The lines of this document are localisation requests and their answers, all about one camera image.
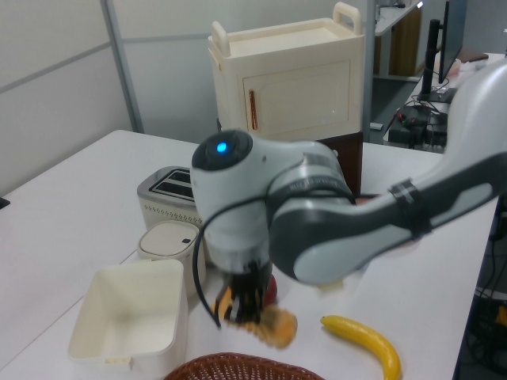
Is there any dark brown drawer unit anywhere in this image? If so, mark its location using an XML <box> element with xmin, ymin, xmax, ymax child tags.
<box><xmin>216</xmin><ymin>117</ymin><xmax>364</xmax><ymax>198</ymax></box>

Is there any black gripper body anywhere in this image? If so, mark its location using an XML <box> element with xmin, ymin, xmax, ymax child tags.
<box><xmin>221</xmin><ymin>260</ymin><xmax>274</xmax><ymax>298</ymax></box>

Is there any black electronics box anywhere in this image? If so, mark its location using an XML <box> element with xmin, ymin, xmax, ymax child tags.
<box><xmin>387</xmin><ymin>105</ymin><xmax>449</xmax><ymax>150</ymax></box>

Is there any orange brown bread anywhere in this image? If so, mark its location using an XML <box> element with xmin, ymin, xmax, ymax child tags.
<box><xmin>212</xmin><ymin>287</ymin><xmax>299</xmax><ymax>350</ymax></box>

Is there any cream plastic toy cabinet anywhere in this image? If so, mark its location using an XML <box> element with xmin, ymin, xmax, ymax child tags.
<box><xmin>208</xmin><ymin>2</ymin><xmax>365</xmax><ymax>144</ymax></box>

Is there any white desk with wooden panel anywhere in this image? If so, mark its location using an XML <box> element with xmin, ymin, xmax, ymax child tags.
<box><xmin>374</xmin><ymin>0</ymin><xmax>423</xmax><ymax>82</ymax></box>

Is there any white square open container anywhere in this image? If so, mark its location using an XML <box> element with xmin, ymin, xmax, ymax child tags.
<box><xmin>67</xmin><ymin>259</ymin><xmax>189</xmax><ymax>377</ymax></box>

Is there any yellow banana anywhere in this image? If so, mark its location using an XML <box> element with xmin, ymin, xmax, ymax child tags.
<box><xmin>319</xmin><ymin>314</ymin><xmax>402</xmax><ymax>380</ymax></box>

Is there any cream chrome toaster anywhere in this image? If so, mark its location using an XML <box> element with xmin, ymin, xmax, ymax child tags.
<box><xmin>136</xmin><ymin>165</ymin><xmax>202</xmax><ymax>231</ymax></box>

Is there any black computer monitor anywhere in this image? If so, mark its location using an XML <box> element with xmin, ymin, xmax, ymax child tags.
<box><xmin>437</xmin><ymin>0</ymin><xmax>464</xmax><ymax>84</ymax></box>

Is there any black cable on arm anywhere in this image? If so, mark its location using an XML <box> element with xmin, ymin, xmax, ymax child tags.
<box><xmin>192</xmin><ymin>193</ymin><xmax>274</xmax><ymax>329</ymax></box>

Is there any yellow foam cube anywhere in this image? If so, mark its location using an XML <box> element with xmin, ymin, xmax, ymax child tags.
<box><xmin>316</xmin><ymin>279</ymin><xmax>345</xmax><ymax>293</ymax></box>

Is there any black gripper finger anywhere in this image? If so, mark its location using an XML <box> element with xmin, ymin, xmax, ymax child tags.
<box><xmin>246</xmin><ymin>292</ymin><xmax>265</xmax><ymax>322</ymax></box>
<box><xmin>228</xmin><ymin>295</ymin><xmax>245</xmax><ymax>320</ymax></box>

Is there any red apple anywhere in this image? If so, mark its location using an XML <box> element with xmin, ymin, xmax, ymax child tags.
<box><xmin>264</xmin><ymin>275</ymin><xmax>279</xmax><ymax>308</ymax></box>

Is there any black monitor stand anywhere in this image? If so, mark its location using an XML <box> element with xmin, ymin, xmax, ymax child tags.
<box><xmin>417</xmin><ymin>18</ymin><xmax>460</xmax><ymax>105</ymax></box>

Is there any brown wicker basket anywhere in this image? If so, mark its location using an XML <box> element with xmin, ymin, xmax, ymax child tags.
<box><xmin>162</xmin><ymin>351</ymin><xmax>326</xmax><ymax>380</ymax></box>

